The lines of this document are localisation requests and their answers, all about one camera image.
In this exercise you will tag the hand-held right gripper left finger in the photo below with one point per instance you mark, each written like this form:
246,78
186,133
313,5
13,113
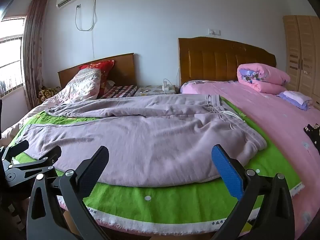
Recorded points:
95,165

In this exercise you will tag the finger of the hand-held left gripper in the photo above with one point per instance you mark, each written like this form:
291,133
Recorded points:
17,150
37,163

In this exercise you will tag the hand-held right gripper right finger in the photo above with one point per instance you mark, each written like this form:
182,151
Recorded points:
226,170

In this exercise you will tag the lilac pants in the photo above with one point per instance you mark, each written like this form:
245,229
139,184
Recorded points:
150,142

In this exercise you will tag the tiger print blanket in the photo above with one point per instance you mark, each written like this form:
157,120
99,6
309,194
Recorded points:
47,93

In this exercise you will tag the pink bed sheet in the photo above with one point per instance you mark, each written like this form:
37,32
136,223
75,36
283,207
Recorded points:
275,120

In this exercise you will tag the green cartoon bed sheet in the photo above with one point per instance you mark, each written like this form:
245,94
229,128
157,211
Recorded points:
162,200

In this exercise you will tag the checkered pillow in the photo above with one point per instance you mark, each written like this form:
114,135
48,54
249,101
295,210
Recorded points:
120,91

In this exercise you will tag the pink patterned quilt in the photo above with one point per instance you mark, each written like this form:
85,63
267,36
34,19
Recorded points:
82,85

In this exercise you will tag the floral covered nightstand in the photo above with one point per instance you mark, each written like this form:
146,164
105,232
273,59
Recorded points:
150,91

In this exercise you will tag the black patterned cloth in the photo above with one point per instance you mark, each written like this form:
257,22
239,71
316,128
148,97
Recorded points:
312,135

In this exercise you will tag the barred window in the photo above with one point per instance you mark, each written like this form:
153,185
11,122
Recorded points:
11,55

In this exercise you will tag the red floral pillow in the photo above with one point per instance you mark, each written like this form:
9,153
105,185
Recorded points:
105,70

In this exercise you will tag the pink curtain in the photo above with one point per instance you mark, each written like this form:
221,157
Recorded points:
33,55

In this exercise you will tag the purple pillow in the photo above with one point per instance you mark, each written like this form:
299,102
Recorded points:
295,100

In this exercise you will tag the folded pink quilt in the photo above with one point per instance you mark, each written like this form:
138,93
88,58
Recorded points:
265,77

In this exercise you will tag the small wooden headboard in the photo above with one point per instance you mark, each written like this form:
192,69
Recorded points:
123,67

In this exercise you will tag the white charger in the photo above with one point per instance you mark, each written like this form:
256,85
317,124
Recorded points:
165,86

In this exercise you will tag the large wooden headboard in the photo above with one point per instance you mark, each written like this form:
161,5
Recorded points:
212,60

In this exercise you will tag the wooden wardrobe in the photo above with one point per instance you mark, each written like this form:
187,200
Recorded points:
302,55

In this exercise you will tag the wall socket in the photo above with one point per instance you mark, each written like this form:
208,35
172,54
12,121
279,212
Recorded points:
214,31

